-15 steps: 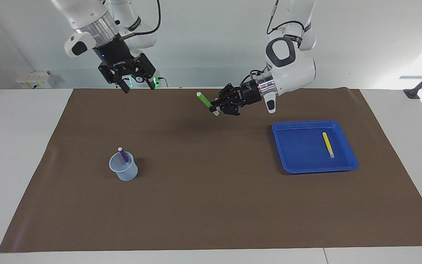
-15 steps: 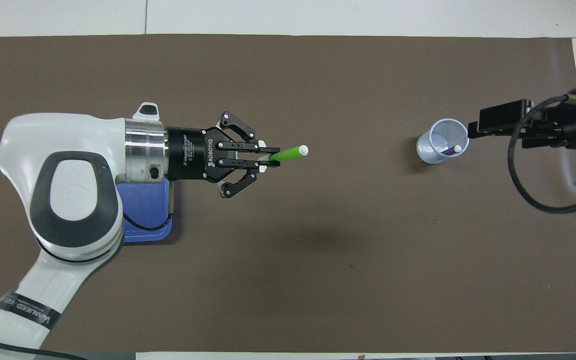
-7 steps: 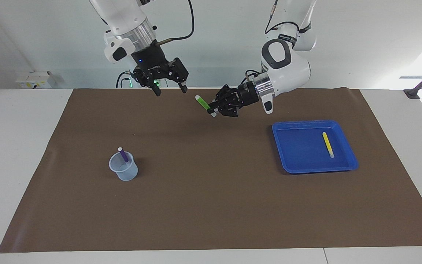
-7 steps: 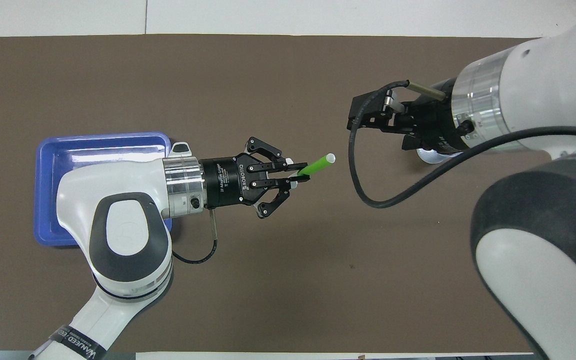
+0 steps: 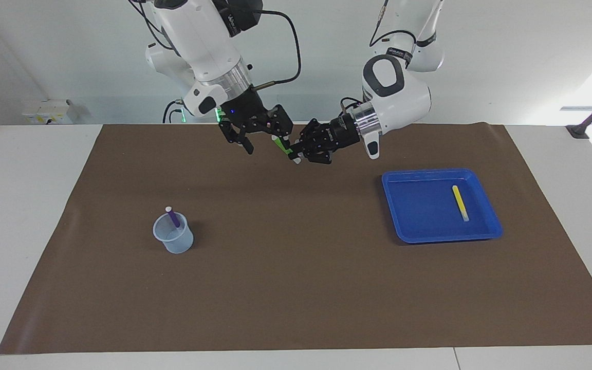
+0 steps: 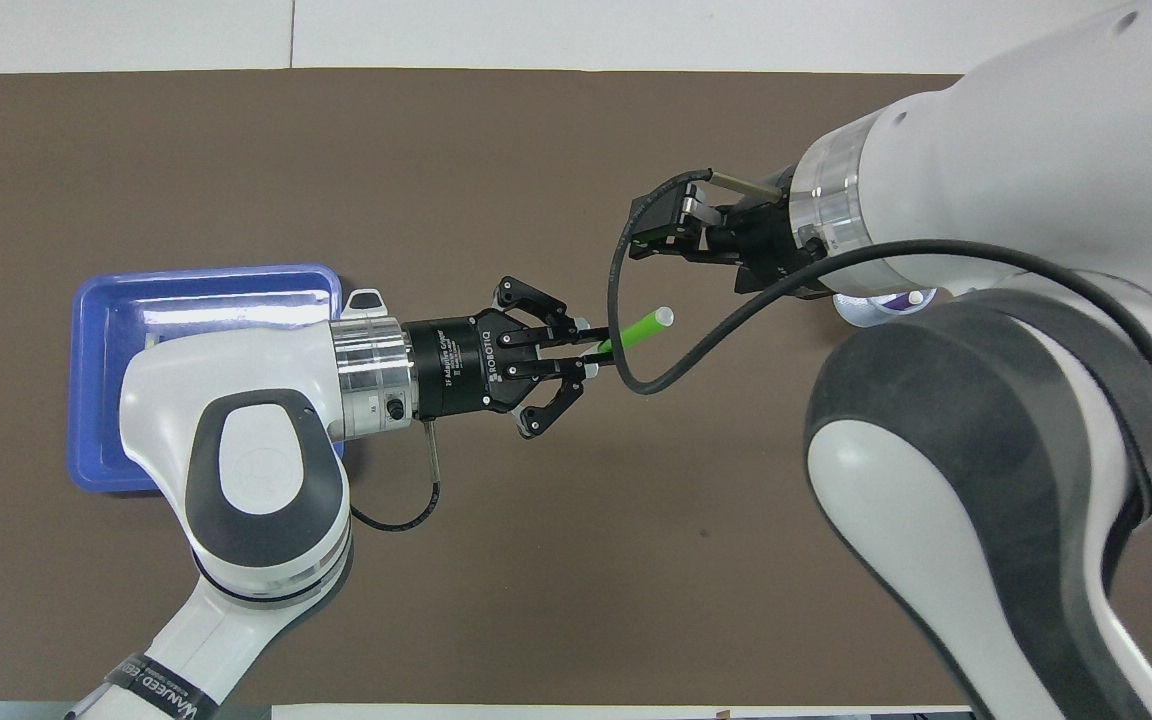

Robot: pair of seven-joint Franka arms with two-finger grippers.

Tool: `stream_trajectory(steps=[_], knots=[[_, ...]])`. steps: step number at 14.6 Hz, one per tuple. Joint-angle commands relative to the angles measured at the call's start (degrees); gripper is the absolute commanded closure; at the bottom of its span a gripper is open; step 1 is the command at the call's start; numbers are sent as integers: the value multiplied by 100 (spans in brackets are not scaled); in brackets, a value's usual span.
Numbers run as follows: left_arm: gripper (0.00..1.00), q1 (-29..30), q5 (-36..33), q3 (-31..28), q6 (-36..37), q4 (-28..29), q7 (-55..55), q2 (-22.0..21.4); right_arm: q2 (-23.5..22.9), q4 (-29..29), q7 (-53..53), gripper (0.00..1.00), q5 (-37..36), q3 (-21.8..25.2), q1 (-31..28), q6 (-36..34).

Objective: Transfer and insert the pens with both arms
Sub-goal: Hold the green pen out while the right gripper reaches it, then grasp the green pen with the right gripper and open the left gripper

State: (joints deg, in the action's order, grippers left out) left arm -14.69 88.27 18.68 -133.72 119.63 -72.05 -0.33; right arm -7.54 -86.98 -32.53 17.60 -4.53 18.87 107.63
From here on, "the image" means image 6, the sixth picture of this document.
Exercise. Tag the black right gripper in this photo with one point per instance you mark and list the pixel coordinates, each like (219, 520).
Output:
(771, 240)

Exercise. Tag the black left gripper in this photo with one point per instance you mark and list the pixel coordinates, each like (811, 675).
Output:
(456, 365)

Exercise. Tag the green marker pen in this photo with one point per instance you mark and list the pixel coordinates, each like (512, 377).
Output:
(636, 330)

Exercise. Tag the purple marker pen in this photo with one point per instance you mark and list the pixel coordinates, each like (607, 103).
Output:
(898, 304)

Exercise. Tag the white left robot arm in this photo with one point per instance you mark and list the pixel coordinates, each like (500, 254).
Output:
(266, 470)

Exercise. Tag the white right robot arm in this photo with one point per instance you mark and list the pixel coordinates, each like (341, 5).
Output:
(986, 450)

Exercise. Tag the translucent plastic cup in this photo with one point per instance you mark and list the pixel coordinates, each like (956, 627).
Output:
(861, 314)

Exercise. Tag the brown table mat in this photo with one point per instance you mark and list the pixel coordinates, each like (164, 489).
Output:
(436, 150)

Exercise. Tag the blue plastic tray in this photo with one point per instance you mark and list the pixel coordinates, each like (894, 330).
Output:
(96, 400)

